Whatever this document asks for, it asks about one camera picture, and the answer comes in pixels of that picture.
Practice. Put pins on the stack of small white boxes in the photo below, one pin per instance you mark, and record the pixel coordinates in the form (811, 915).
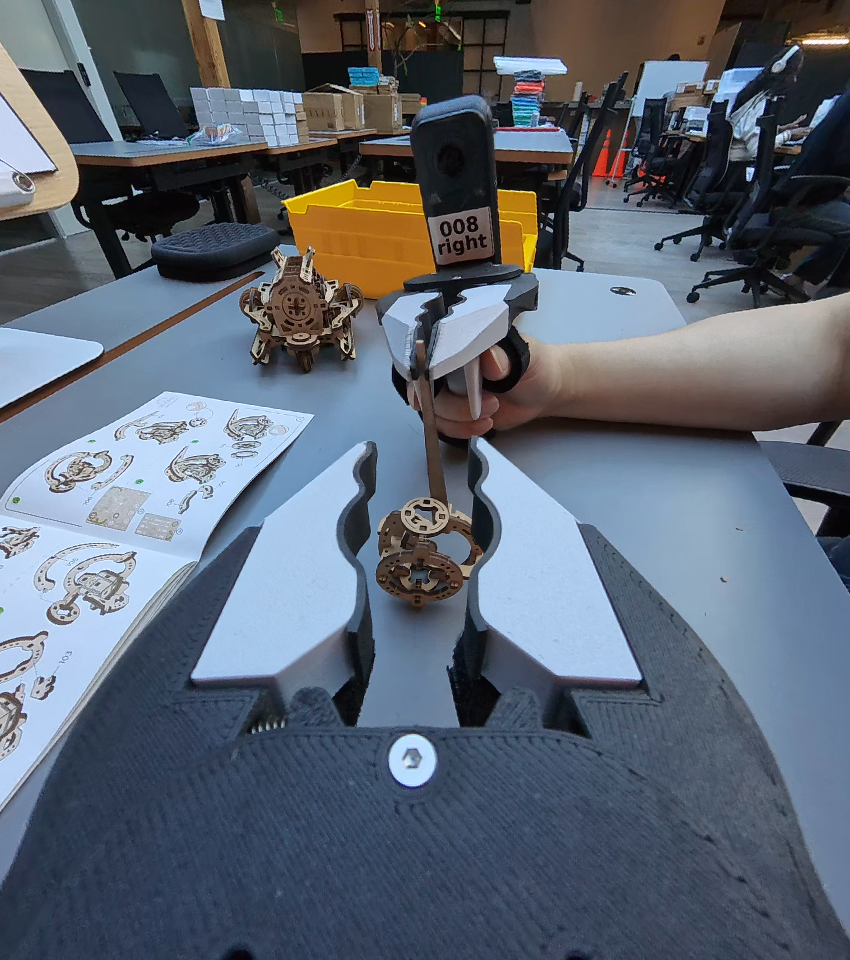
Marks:
(252, 112)

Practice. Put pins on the open instruction booklet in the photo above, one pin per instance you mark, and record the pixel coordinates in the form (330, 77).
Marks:
(57, 540)

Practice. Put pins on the dark chair armrest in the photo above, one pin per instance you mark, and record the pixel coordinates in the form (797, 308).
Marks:
(837, 472)

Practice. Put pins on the person's right forearm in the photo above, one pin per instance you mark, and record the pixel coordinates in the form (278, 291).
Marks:
(695, 367)

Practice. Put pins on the yellow plastic bin stack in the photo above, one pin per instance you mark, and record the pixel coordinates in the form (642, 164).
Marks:
(365, 240)

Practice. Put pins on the black office chair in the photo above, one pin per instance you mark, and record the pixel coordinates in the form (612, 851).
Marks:
(57, 105)
(699, 180)
(777, 225)

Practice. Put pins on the wooden board with paper sheet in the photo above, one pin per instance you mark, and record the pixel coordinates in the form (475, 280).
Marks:
(12, 75)

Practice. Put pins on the thin wooden stick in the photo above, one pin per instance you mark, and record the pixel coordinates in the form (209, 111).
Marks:
(431, 442)

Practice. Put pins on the black padded wrist rest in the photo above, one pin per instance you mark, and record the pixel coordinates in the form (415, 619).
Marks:
(215, 251)

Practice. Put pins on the round wooden wheel assembly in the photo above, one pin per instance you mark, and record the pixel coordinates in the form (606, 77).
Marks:
(395, 525)

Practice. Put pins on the wooden top desk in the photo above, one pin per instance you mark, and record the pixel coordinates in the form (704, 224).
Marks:
(162, 154)

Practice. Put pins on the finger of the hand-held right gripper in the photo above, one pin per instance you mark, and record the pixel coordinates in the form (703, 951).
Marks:
(402, 334)
(481, 322)

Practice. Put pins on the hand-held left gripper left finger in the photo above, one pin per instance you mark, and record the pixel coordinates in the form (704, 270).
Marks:
(282, 600)

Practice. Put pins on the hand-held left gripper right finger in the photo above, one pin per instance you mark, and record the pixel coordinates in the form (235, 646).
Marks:
(545, 600)

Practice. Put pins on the white desk stand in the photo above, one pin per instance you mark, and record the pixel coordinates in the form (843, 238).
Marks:
(27, 367)

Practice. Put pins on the orange traffic cone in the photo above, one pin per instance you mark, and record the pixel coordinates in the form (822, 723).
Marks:
(603, 157)

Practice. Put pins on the assembled wooden model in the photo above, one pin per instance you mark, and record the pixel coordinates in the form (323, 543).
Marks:
(294, 307)

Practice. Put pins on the cardboard box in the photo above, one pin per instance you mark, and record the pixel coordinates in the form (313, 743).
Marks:
(331, 109)
(382, 112)

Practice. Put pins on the stack of colourful packets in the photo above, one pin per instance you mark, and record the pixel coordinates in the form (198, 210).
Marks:
(528, 97)

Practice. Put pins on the person's right hand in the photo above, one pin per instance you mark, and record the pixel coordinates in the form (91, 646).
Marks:
(537, 390)

